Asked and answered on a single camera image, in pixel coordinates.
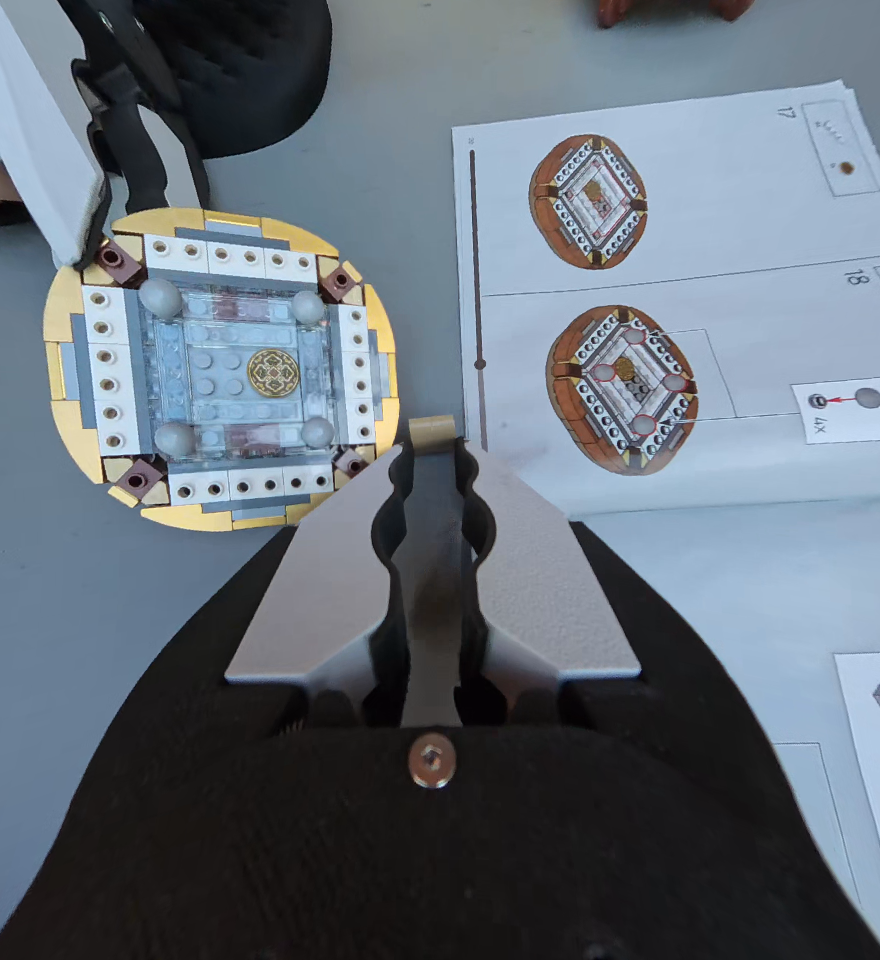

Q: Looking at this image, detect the small tan lego piece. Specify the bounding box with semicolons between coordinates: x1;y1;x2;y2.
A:
408;414;457;455

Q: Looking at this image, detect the brown lego stand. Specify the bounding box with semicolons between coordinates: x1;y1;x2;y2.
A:
596;0;760;30

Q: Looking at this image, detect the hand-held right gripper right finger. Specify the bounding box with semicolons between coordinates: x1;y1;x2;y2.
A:
455;437;643;727

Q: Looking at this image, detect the round gold lego base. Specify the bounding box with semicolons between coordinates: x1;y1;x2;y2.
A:
42;207;399;534

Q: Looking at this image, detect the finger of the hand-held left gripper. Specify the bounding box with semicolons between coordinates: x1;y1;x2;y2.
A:
0;0;111;271
86;75;212;215

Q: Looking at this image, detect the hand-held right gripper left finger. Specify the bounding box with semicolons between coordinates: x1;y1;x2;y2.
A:
224;442;417;727

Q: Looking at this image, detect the lego instruction booklet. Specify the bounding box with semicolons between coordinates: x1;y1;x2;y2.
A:
451;75;880;960

